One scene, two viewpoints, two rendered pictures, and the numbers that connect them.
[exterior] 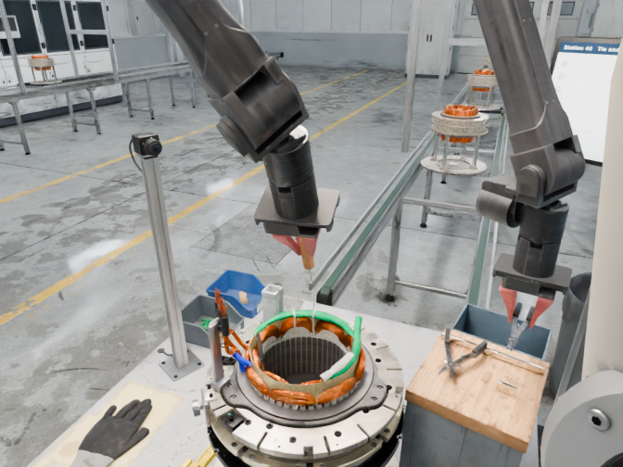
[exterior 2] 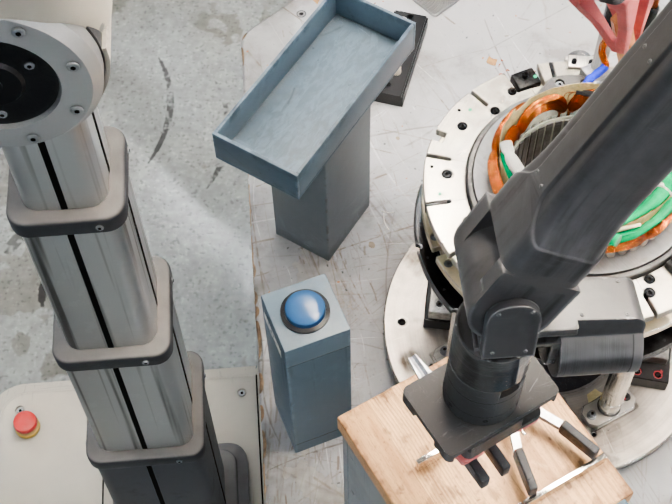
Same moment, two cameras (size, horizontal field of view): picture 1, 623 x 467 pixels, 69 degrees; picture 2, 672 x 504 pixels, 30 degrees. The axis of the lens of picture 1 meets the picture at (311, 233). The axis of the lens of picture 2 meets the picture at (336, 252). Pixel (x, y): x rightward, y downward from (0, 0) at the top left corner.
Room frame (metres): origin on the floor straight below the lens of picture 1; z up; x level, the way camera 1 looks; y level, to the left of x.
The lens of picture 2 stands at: (0.69, -0.74, 2.13)
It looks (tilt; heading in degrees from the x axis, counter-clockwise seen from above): 58 degrees down; 117
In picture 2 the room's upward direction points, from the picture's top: 2 degrees counter-clockwise
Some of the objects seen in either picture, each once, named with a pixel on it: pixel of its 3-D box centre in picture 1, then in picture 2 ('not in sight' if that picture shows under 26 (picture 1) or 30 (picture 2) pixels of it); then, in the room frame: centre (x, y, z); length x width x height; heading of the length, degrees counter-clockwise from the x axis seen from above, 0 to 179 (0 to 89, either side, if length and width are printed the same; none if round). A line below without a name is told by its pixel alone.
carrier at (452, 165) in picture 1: (456, 141); not in sight; (2.70, -0.87, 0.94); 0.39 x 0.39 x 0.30
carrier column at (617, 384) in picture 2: not in sight; (623, 368); (0.68, -0.06, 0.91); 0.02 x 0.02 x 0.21
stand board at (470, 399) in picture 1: (479, 381); (481, 459); (0.60, -0.29, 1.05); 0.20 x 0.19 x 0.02; 147
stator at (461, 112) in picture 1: (459, 123); not in sight; (2.70, -0.87, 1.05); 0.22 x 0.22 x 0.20
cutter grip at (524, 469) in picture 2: (479, 349); (525, 471); (0.64, -0.30, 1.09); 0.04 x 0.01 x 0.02; 132
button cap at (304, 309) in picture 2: not in sight; (305, 308); (0.38, -0.21, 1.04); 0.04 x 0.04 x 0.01
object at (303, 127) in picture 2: not in sight; (320, 153); (0.27, 0.04, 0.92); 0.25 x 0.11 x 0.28; 84
